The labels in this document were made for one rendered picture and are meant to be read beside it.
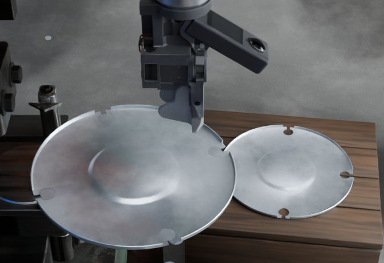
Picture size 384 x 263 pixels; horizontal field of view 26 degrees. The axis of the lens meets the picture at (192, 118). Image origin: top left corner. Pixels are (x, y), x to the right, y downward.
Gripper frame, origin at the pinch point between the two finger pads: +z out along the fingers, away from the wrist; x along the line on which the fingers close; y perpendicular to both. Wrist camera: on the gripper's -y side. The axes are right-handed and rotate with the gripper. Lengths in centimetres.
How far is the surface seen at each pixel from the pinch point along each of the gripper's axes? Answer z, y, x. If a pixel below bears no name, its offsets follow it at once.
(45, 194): 8.5, 21.1, 5.2
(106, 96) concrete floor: 87, 31, -116
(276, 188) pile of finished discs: 52, -16, -41
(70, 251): 20.5, 19.0, 5.0
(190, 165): 9.4, 1.4, -1.8
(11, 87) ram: -5.1, 25.1, -1.1
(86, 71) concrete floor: 87, 38, -129
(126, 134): 8.9, 11.1, -7.9
